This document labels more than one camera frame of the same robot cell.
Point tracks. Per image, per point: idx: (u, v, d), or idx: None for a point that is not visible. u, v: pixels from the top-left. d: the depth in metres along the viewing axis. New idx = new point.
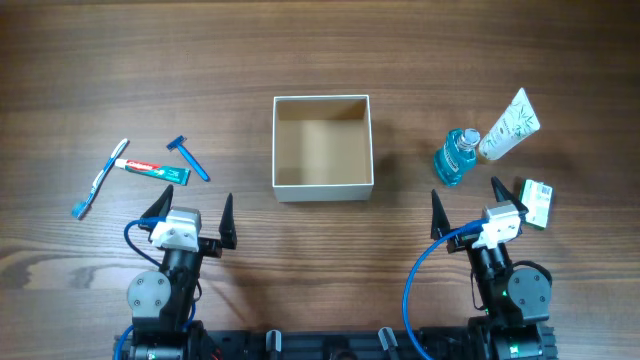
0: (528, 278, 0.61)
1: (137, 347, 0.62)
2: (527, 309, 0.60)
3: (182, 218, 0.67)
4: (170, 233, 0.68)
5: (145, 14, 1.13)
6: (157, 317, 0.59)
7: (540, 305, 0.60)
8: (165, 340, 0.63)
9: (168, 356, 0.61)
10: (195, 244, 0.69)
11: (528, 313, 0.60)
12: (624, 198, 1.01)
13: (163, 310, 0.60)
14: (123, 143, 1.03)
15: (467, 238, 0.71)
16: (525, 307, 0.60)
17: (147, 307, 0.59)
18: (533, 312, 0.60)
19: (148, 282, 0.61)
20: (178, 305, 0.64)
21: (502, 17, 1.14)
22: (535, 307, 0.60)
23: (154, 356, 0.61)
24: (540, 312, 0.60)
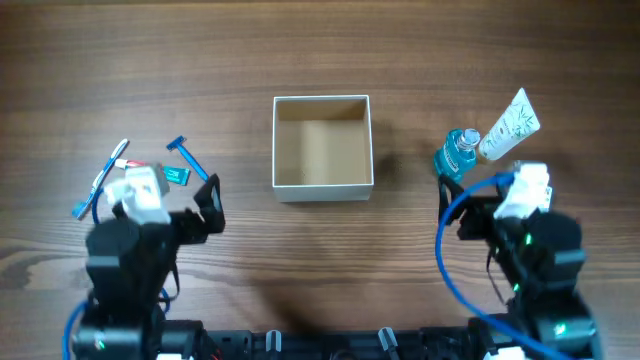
0: (560, 222, 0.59)
1: (82, 330, 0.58)
2: (561, 259, 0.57)
3: (139, 172, 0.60)
4: (128, 189, 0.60)
5: (145, 14, 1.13)
6: (115, 265, 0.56)
7: (571, 249, 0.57)
8: (117, 322, 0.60)
9: (117, 339, 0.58)
10: (156, 199, 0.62)
11: (562, 262, 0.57)
12: (624, 198, 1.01)
13: (122, 258, 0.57)
14: (123, 144, 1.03)
15: (488, 207, 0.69)
16: (559, 254, 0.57)
17: (105, 254, 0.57)
18: (568, 261, 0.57)
19: (114, 230, 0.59)
20: (143, 269, 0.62)
21: (502, 18, 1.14)
22: (568, 254, 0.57)
23: (101, 341, 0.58)
24: (574, 254, 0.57)
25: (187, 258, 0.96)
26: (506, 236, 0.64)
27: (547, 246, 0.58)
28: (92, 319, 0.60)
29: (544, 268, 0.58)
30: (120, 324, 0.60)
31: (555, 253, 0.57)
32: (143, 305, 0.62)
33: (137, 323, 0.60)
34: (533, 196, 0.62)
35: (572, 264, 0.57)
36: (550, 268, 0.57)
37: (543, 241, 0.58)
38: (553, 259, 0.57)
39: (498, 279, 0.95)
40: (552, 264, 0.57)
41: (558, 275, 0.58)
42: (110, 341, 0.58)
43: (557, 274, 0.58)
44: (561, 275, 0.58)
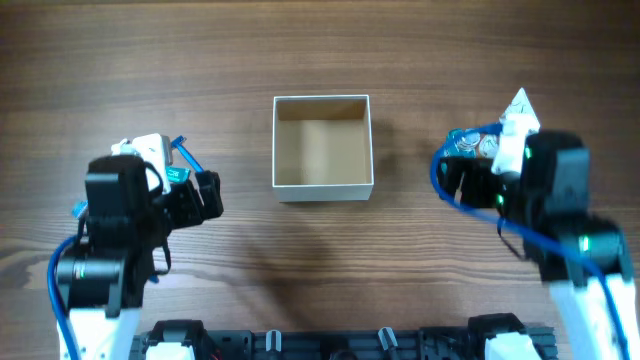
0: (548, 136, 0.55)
1: (62, 261, 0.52)
2: (564, 163, 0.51)
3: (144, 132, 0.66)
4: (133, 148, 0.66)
5: (144, 14, 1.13)
6: (111, 179, 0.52)
7: (575, 150, 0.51)
8: (97, 254, 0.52)
9: (101, 272, 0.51)
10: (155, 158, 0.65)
11: (566, 165, 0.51)
12: (624, 198, 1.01)
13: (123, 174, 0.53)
14: (161, 138, 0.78)
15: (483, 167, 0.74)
16: (563, 157, 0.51)
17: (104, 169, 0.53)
18: (572, 165, 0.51)
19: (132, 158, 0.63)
20: (125, 196, 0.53)
21: (503, 17, 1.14)
22: (573, 157, 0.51)
23: (82, 272, 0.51)
24: (577, 153, 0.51)
25: (186, 258, 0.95)
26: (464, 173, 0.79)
27: (546, 150, 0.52)
28: (74, 252, 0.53)
29: (549, 179, 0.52)
30: (103, 254, 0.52)
31: (556, 155, 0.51)
32: (138, 240, 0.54)
33: (122, 257, 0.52)
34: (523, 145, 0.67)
35: (578, 168, 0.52)
36: (557, 177, 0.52)
37: (543, 147, 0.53)
38: (556, 163, 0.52)
39: (498, 279, 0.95)
40: (557, 169, 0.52)
41: (566, 184, 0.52)
42: (92, 271, 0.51)
43: (565, 182, 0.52)
44: (570, 183, 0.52)
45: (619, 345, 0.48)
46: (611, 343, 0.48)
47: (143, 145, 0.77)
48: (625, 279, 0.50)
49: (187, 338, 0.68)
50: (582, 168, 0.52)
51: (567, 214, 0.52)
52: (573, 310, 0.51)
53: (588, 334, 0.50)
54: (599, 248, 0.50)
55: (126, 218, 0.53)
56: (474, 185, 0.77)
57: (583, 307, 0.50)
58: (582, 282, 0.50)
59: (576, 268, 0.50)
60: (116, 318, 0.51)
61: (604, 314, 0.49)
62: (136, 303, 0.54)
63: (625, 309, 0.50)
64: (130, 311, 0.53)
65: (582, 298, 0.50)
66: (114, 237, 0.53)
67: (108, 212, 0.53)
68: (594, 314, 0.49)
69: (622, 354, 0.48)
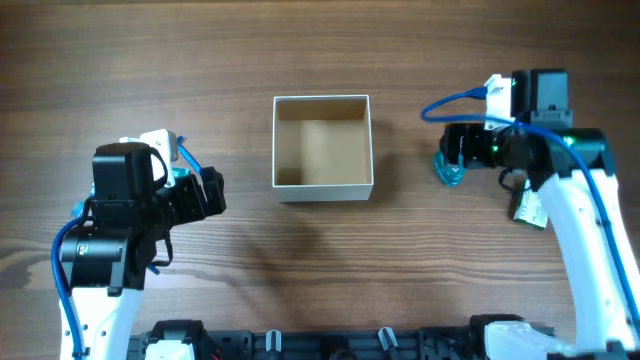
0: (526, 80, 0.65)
1: (66, 241, 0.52)
2: (545, 81, 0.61)
3: None
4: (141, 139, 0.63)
5: (144, 14, 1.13)
6: (115, 161, 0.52)
7: (556, 72, 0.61)
8: (102, 234, 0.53)
9: (105, 251, 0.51)
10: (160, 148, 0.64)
11: (546, 82, 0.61)
12: (624, 198, 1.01)
13: (130, 156, 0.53)
14: (169, 133, 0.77)
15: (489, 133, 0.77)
16: (542, 77, 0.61)
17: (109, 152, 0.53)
18: (553, 84, 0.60)
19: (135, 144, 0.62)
20: (128, 178, 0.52)
21: (503, 17, 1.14)
22: (553, 78, 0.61)
23: (87, 251, 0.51)
24: (555, 75, 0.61)
25: (186, 258, 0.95)
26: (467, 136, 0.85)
27: (528, 74, 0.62)
28: (77, 232, 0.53)
29: (533, 98, 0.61)
30: (107, 235, 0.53)
31: (537, 75, 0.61)
32: (138, 223, 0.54)
33: (124, 237, 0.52)
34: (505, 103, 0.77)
35: (558, 87, 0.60)
36: (539, 93, 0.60)
37: (519, 76, 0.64)
38: (537, 81, 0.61)
39: (498, 279, 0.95)
40: (540, 86, 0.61)
41: (547, 99, 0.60)
42: (95, 251, 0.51)
43: (546, 97, 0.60)
44: (553, 100, 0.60)
45: (604, 225, 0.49)
46: (594, 224, 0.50)
47: (150, 138, 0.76)
48: (607, 173, 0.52)
49: (187, 336, 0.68)
50: (561, 87, 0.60)
51: (549, 126, 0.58)
52: (558, 201, 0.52)
53: (572, 222, 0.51)
54: (584, 142, 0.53)
55: (131, 202, 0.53)
56: (472, 144, 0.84)
57: (566, 194, 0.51)
58: (565, 171, 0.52)
59: (559, 155, 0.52)
60: (120, 296, 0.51)
61: (587, 201, 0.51)
62: (137, 286, 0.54)
63: (610, 197, 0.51)
64: (132, 290, 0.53)
65: (566, 186, 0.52)
66: (118, 217, 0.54)
67: (115, 194, 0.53)
68: (578, 200, 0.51)
69: (606, 234, 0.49)
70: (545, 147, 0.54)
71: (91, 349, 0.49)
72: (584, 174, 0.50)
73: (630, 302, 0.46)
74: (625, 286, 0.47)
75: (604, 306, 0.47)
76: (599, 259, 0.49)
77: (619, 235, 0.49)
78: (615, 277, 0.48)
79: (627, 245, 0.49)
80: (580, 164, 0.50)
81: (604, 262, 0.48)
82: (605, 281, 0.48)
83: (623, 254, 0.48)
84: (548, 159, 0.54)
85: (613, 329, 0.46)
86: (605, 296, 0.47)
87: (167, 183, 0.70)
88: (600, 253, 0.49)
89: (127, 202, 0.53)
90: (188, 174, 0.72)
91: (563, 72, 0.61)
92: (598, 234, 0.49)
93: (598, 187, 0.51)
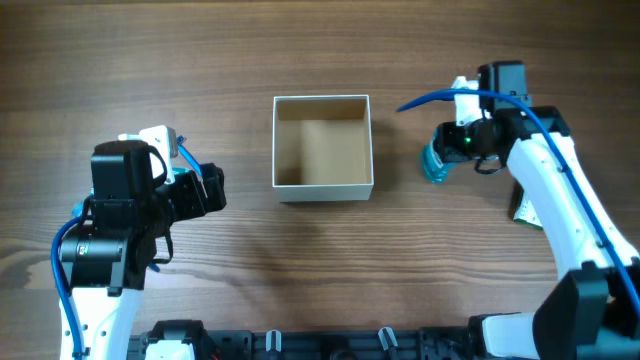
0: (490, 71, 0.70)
1: (66, 242, 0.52)
2: (506, 72, 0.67)
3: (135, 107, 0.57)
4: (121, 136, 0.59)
5: (144, 14, 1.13)
6: (112, 160, 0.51)
7: (513, 64, 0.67)
8: (103, 234, 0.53)
9: (105, 251, 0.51)
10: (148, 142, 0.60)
11: (504, 73, 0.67)
12: (624, 198, 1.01)
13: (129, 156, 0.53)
14: (168, 130, 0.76)
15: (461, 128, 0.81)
16: (504, 69, 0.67)
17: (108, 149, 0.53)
18: (512, 74, 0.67)
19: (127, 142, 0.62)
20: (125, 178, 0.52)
21: (503, 17, 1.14)
22: (512, 69, 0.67)
23: (87, 251, 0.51)
24: (511, 67, 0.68)
25: (186, 258, 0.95)
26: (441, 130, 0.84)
27: (490, 67, 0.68)
28: (77, 232, 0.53)
29: (497, 86, 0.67)
30: (106, 234, 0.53)
31: (498, 67, 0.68)
32: (136, 222, 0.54)
33: (124, 237, 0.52)
34: (473, 107, 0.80)
35: (517, 77, 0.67)
36: (502, 82, 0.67)
37: (481, 70, 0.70)
38: (499, 72, 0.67)
39: (498, 279, 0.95)
40: (501, 77, 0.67)
41: (508, 87, 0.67)
42: (96, 251, 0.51)
43: (507, 86, 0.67)
44: (513, 88, 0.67)
45: (564, 170, 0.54)
46: (556, 171, 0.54)
47: (149, 135, 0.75)
48: (562, 135, 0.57)
49: (187, 336, 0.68)
50: (520, 76, 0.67)
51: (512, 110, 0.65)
52: (524, 158, 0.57)
53: (538, 171, 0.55)
54: (539, 113, 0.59)
55: (130, 202, 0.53)
56: (447, 139, 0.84)
57: (529, 150, 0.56)
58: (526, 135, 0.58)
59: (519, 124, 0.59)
60: (120, 296, 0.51)
61: (547, 153, 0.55)
62: (137, 286, 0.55)
63: (567, 150, 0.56)
64: (132, 290, 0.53)
65: (528, 146, 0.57)
66: (118, 218, 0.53)
67: (114, 194, 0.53)
68: (540, 153, 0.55)
69: (568, 178, 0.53)
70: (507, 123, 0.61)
71: (91, 349, 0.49)
72: (543, 134, 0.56)
73: (599, 228, 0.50)
74: (591, 216, 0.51)
75: (576, 238, 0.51)
76: (566, 199, 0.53)
77: (579, 177, 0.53)
78: (581, 211, 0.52)
79: (587, 183, 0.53)
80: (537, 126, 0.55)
81: (570, 200, 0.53)
82: (574, 216, 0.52)
83: (585, 190, 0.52)
84: (510, 128, 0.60)
85: (589, 255, 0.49)
86: (575, 227, 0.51)
87: (167, 180, 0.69)
88: (565, 194, 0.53)
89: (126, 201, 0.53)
90: (186, 171, 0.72)
91: (521, 64, 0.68)
92: (560, 179, 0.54)
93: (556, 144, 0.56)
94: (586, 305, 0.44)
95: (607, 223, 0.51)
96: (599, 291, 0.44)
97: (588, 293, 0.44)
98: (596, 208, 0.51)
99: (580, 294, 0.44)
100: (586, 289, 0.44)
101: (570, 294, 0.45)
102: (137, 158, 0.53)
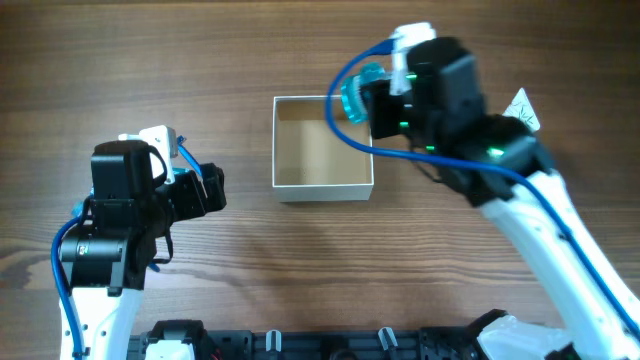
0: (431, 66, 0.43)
1: (65, 242, 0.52)
2: (456, 79, 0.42)
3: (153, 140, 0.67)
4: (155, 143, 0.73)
5: (145, 14, 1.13)
6: (112, 160, 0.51)
7: (462, 62, 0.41)
8: (103, 234, 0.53)
9: (105, 251, 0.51)
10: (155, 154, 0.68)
11: (452, 80, 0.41)
12: (624, 198, 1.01)
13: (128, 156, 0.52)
14: (168, 130, 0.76)
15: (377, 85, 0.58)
16: (450, 73, 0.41)
17: (107, 149, 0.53)
18: (461, 77, 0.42)
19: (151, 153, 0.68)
20: (124, 178, 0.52)
21: (502, 17, 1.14)
22: (459, 67, 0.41)
23: (87, 251, 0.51)
24: (460, 64, 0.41)
25: (186, 258, 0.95)
26: (370, 88, 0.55)
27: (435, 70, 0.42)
28: (77, 232, 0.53)
29: (443, 102, 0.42)
30: (106, 235, 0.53)
31: (444, 73, 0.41)
32: (136, 222, 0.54)
33: (123, 238, 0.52)
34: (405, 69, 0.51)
35: (467, 79, 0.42)
36: (450, 95, 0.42)
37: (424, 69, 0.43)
38: (446, 82, 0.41)
39: (498, 279, 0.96)
40: (450, 86, 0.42)
41: (457, 100, 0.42)
42: (95, 251, 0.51)
43: (456, 99, 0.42)
44: (464, 96, 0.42)
45: (567, 238, 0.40)
46: (558, 240, 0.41)
47: (149, 135, 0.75)
48: (547, 173, 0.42)
49: (187, 336, 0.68)
50: (470, 75, 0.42)
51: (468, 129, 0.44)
52: (511, 224, 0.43)
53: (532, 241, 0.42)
54: (511, 146, 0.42)
55: (130, 202, 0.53)
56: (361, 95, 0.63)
57: (517, 216, 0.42)
58: (507, 193, 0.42)
59: (493, 182, 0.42)
60: (119, 296, 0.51)
61: (541, 214, 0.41)
62: (137, 286, 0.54)
63: (559, 199, 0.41)
64: (132, 290, 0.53)
65: (515, 208, 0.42)
66: (117, 218, 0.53)
67: (114, 194, 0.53)
68: (529, 217, 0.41)
69: (572, 246, 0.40)
70: (476, 176, 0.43)
71: (91, 349, 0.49)
72: (530, 191, 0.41)
73: (622, 313, 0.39)
74: (609, 296, 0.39)
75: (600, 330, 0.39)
76: (574, 276, 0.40)
77: (584, 239, 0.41)
78: (596, 289, 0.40)
79: (593, 243, 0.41)
80: (524, 184, 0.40)
81: (578, 274, 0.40)
82: (594, 301, 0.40)
83: (594, 259, 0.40)
84: (482, 187, 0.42)
85: (618, 352, 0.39)
86: (596, 316, 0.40)
87: (167, 180, 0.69)
88: (571, 267, 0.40)
89: (126, 201, 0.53)
90: (186, 171, 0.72)
91: (470, 57, 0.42)
92: (566, 251, 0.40)
93: (546, 197, 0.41)
94: None
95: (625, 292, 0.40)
96: None
97: None
98: (611, 278, 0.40)
99: None
100: None
101: None
102: (136, 158, 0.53)
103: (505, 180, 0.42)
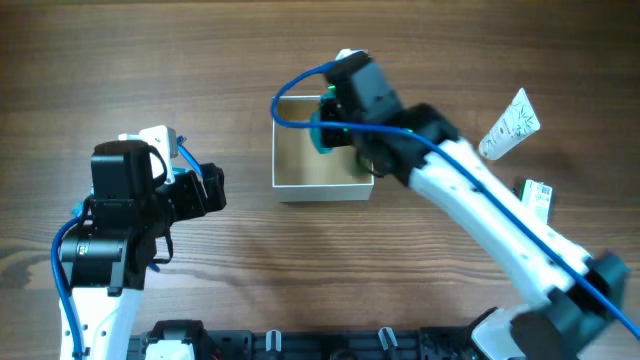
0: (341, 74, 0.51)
1: (65, 242, 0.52)
2: (362, 79, 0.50)
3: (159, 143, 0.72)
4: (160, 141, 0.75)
5: (145, 14, 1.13)
6: (112, 160, 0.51)
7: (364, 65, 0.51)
8: (103, 234, 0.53)
9: (105, 251, 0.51)
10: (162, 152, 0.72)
11: (361, 81, 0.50)
12: (624, 198, 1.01)
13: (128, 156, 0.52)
14: (168, 130, 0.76)
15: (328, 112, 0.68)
16: (357, 76, 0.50)
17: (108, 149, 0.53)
18: (367, 78, 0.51)
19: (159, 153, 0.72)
20: (124, 179, 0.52)
21: (503, 17, 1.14)
22: (364, 71, 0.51)
23: (87, 251, 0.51)
24: (363, 68, 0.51)
25: (186, 258, 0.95)
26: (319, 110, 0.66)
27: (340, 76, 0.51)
28: (77, 232, 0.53)
29: (358, 99, 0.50)
30: (106, 235, 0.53)
31: (349, 76, 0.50)
32: (136, 222, 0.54)
33: (123, 237, 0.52)
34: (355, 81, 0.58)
35: (373, 79, 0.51)
36: (361, 93, 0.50)
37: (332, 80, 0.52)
38: (353, 83, 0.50)
39: (498, 279, 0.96)
40: (359, 86, 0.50)
41: (371, 94, 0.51)
42: (95, 251, 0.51)
43: (369, 93, 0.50)
44: (376, 93, 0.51)
45: (480, 189, 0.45)
46: (473, 193, 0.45)
47: (149, 135, 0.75)
48: (455, 141, 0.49)
49: (187, 336, 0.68)
50: (376, 75, 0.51)
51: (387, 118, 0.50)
52: (434, 189, 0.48)
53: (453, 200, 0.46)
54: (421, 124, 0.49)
55: (130, 202, 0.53)
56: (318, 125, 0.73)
57: (434, 179, 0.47)
58: (422, 162, 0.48)
59: (411, 155, 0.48)
60: (120, 296, 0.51)
61: (456, 176, 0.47)
62: (137, 286, 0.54)
63: (468, 159, 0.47)
64: (132, 290, 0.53)
65: (432, 174, 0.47)
66: (117, 218, 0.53)
67: (114, 194, 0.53)
68: (446, 178, 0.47)
69: (487, 197, 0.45)
70: (396, 154, 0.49)
71: (91, 349, 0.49)
72: (440, 154, 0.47)
73: (541, 246, 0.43)
74: (526, 232, 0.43)
75: (526, 266, 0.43)
76: (495, 222, 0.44)
77: (497, 190, 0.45)
78: (515, 230, 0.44)
79: (507, 192, 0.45)
80: (436, 150, 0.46)
81: (497, 219, 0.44)
82: (515, 241, 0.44)
83: (510, 204, 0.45)
84: (404, 163, 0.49)
85: (545, 281, 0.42)
86: (520, 253, 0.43)
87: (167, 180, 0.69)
88: (491, 215, 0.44)
89: (126, 201, 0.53)
90: (186, 171, 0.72)
91: (372, 61, 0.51)
92: (483, 202, 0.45)
93: (456, 159, 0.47)
94: (572, 333, 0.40)
95: (543, 229, 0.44)
96: (573, 319, 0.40)
97: (566, 326, 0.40)
98: (525, 218, 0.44)
99: (560, 329, 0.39)
100: (564, 322, 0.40)
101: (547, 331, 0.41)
102: (136, 158, 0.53)
103: (420, 152, 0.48)
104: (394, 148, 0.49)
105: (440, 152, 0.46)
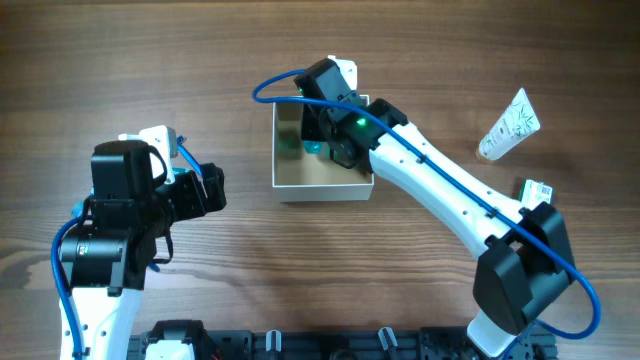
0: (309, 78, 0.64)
1: (65, 242, 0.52)
2: (324, 80, 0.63)
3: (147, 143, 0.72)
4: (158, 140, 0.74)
5: (145, 15, 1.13)
6: (111, 161, 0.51)
7: (327, 68, 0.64)
8: (103, 233, 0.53)
9: (105, 251, 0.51)
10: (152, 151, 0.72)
11: (323, 82, 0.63)
12: (624, 198, 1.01)
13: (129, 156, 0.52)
14: (168, 130, 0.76)
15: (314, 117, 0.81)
16: (320, 78, 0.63)
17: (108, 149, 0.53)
18: (329, 80, 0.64)
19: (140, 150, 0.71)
20: (124, 179, 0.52)
21: (502, 17, 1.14)
22: (326, 75, 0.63)
23: (87, 251, 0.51)
24: (326, 71, 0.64)
25: (186, 258, 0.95)
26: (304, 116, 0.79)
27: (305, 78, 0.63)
28: (77, 232, 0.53)
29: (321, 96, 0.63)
30: (106, 234, 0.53)
31: (313, 78, 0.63)
32: (136, 222, 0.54)
33: (123, 237, 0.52)
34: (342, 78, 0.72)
35: (335, 81, 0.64)
36: (324, 91, 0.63)
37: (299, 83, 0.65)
38: (316, 84, 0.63)
39: None
40: (321, 86, 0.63)
41: (333, 93, 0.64)
42: (95, 251, 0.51)
43: (332, 92, 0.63)
44: (337, 91, 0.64)
45: (422, 159, 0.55)
46: (417, 163, 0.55)
47: (149, 135, 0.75)
48: (403, 124, 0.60)
49: (187, 336, 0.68)
50: (337, 78, 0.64)
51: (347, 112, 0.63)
52: (387, 167, 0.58)
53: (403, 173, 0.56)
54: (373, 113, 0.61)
55: (130, 202, 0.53)
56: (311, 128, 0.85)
57: (384, 156, 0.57)
58: (374, 144, 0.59)
59: (365, 137, 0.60)
60: (120, 296, 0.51)
61: (402, 151, 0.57)
62: (137, 286, 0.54)
63: (414, 137, 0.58)
64: (132, 290, 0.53)
65: (382, 151, 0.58)
66: (117, 219, 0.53)
67: (114, 194, 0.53)
68: (396, 155, 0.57)
69: (429, 165, 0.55)
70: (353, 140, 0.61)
71: (91, 349, 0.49)
72: (388, 133, 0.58)
73: (478, 201, 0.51)
74: (465, 192, 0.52)
75: (467, 221, 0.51)
76: (438, 186, 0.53)
77: (437, 160, 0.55)
78: (455, 191, 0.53)
79: (447, 162, 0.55)
80: (386, 130, 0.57)
81: (440, 183, 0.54)
82: (454, 199, 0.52)
83: (449, 171, 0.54)
84: (360, 146, 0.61)
85: (484, 231, 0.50)
86: (461, 210, 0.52)
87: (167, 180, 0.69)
88: (433, 181, 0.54)
89: (125, 201, 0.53)
90: (186, 171, 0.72)
91: (332, 65, 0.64)
92: (425, 169, 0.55)
93: (403, 137, 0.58)
94: (513, 276, 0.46)
95: (483, 190, 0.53)
96: (511, 263, 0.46)
97: (506, 270, 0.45)
98: (464, 180, 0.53)
99: (500, 274, 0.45)
100: (503, 267, 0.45)
101: (493, 280, 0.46)
102: (136, 158, 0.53)
103: (372, 136, 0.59)
104: (353, 137, 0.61)
105: (388, 131, 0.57)
